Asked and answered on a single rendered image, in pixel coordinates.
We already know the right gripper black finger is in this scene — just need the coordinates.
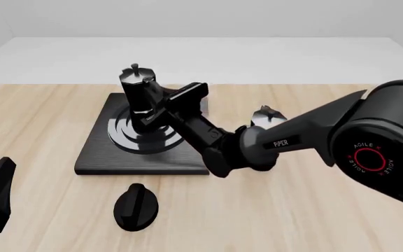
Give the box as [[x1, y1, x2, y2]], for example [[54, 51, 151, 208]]
[[140, 103, 171, 127]]

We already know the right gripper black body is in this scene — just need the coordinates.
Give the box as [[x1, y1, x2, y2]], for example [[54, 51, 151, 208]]
[[164, 98, 210, 120]]

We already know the black glossy moka pot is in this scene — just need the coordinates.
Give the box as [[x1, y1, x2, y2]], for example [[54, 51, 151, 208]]
[[118, 63, 169, 132]]

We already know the flat black stove plate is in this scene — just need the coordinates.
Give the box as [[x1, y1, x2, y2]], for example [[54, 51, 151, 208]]
[[74, 92, 211, 176]]

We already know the silver moka pot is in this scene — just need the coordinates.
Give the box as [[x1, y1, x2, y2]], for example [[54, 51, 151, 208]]
[[249, 105, 289, 130]]

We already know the round black stove knob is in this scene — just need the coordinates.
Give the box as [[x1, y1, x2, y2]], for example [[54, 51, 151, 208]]
[[113, 183, 160, 233]]

